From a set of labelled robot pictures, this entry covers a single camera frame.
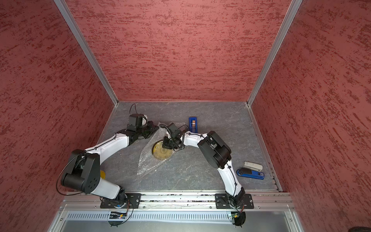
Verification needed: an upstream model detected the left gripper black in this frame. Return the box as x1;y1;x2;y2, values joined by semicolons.
137;121;159;138

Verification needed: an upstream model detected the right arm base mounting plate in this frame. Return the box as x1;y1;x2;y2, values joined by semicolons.
215;193;255;209

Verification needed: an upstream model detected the clear bubble wrap sheet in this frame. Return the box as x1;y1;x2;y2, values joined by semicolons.
137;123;182;177

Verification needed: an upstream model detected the yellow pencil cup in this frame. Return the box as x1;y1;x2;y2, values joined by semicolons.
100;170;106;179

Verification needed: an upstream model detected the blue tape dispenser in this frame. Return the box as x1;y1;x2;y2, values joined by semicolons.
188;117;198;133

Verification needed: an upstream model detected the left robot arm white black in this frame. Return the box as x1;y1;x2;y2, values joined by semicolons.
58;121;159;208

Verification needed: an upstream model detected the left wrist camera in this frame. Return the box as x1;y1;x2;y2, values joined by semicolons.
127;114;147;131

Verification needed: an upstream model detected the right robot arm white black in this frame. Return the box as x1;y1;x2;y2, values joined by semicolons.
159;123;245;209

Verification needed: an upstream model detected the white stapler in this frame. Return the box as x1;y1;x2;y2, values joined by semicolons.
243;161;263;172

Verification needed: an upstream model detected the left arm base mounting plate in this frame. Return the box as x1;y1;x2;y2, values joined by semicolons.
100;193;142;210

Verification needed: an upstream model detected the white perforated cable duct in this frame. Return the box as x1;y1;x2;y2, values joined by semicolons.
65;211;232;224

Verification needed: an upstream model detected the blue stapler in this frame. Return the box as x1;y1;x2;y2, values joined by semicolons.
236;168;265;180

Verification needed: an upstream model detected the yellow patterned dinner plate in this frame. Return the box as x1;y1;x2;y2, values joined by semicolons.
152;140;174;160

